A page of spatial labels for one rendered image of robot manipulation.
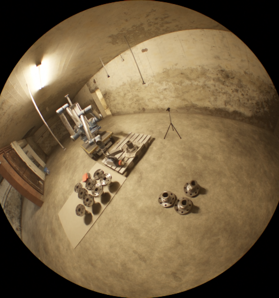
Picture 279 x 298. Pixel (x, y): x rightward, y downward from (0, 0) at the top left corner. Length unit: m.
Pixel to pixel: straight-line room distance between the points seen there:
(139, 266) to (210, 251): 0.97
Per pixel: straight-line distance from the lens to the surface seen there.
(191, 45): 3.37
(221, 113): 3.57
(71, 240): 2.56
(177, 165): 1.77
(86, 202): 1.87
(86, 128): 1.98
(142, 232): 1.52
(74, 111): 3.19
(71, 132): 2.76
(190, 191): 1.48
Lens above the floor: 1.45
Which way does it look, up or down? 39 degrees down
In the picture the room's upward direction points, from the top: 24 degrees counter-clockwise
